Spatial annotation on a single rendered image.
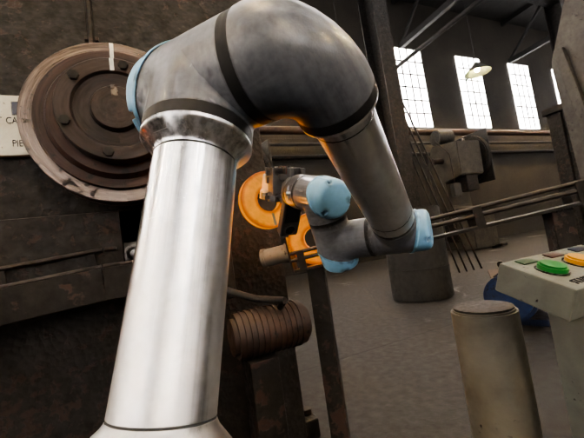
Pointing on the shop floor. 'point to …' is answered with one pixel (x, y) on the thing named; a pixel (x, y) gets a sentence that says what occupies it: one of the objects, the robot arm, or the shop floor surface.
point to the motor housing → (267, 360)
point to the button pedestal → (551, 288)
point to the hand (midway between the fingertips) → (266, 193)
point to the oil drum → (421, 270)
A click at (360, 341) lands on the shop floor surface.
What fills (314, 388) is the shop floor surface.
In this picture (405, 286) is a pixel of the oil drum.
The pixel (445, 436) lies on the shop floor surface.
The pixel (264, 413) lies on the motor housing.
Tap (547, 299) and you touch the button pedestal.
